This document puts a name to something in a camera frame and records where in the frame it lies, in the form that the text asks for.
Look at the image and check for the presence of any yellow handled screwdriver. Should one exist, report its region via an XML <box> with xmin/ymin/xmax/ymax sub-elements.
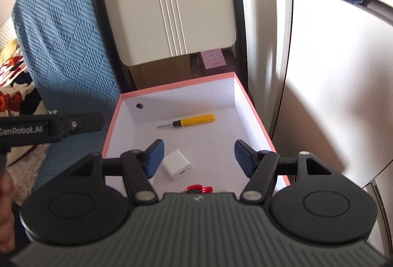
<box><xmin>157</xmin><ymin>114</ymin><xmax>216</xmax><ymax>129</ymax></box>

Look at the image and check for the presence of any yellow pillow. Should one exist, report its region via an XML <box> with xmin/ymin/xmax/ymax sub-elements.
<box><xmin>0</xmin><ymin>39</ymin><xmax>19</xmax><ymax>65</ymax></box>

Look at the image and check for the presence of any person's left hand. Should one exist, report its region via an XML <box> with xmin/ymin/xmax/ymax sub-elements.
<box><xmin>0</xmin><ymin>172</ymin><xmax>15</xmax><ymax>254</ymax></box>

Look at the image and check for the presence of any blue quilted chair cover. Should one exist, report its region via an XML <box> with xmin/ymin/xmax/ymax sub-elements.
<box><xmin>12</xmin><ymin>0</ymin><xmax>121</xmax><ymax>189</ymax></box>

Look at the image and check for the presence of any small pink card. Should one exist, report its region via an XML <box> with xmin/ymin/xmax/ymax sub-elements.
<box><xmin>200</xmin><ymin>49</ymin><xmax>226</xmax><ymax>69</ymax></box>

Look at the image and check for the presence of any red devil figurine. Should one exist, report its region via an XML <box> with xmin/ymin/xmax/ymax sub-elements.
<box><xmin>183</xmin><ymin>184</ymin><xmax>213</xmax><ymax>194</ymax></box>

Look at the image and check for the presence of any pink cardboard box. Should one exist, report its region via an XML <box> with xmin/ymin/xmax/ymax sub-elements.
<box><xmin>103</xmin><ymin>73</ymin><xmax>275</xmax><ymax>197</ymax></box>

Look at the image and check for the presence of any striped fleece blanket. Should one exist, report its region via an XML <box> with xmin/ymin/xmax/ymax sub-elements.
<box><xmin>1</xmin><ymin>47</ymin><xmax>49</xmax><ymax>205</ymax></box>

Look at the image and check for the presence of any small white plug charger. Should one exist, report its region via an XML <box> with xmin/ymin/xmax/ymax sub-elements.
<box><xmin>162</xmin><ymin>150</ymin><xmax>193</xmax><ymax>181</ymax></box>

